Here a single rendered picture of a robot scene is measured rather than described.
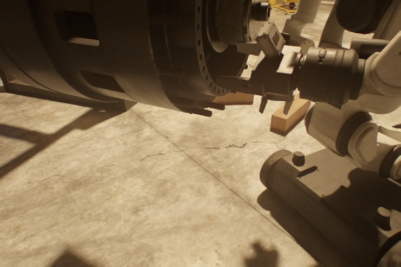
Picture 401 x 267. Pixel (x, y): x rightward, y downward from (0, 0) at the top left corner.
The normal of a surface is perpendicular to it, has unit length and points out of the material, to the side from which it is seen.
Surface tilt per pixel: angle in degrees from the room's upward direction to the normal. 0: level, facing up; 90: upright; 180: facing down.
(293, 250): 0
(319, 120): 84
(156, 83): 114
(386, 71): 49
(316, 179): 0
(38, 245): 0
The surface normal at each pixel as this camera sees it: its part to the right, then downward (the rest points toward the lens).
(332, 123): -0.87, 0.14
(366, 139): 0.48, 0.41
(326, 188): -0.01, -0.88
